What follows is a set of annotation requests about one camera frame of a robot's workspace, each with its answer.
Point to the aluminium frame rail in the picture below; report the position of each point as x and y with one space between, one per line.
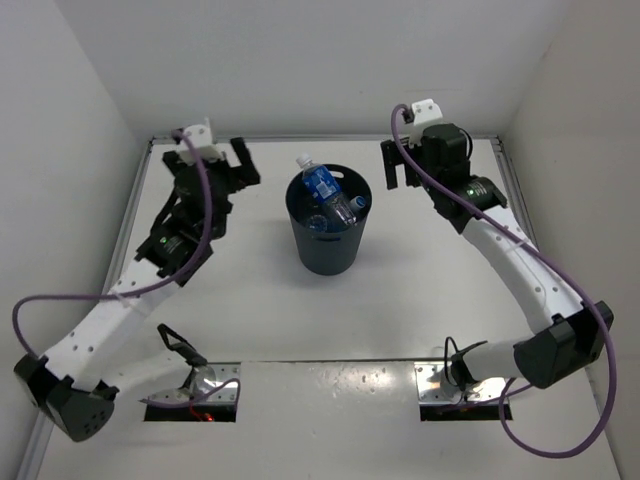
43 427
513 187

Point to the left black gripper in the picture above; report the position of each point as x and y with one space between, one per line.
248 176

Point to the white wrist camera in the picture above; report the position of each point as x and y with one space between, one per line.
202 139
420 116

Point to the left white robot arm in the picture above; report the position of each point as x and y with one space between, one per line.
69 383

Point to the left aluminium frame rail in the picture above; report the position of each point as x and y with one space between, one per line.
43 427

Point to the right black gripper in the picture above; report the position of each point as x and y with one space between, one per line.
393 156

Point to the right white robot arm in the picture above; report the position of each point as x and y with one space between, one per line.
565 336

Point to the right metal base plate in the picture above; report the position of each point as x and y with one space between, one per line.
434 390

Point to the blue label bottle blue cap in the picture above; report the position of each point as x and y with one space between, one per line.
318 223

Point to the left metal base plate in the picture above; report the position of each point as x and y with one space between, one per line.
213 385

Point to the right aluminium frame rail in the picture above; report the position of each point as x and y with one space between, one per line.
513 187

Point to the dark grey plastic bin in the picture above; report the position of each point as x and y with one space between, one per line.
329 252

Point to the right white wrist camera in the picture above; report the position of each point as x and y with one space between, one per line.
420 116

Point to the metal base plate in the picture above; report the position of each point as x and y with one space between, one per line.
434 390
213 385

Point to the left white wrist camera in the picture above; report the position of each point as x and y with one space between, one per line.
202 139

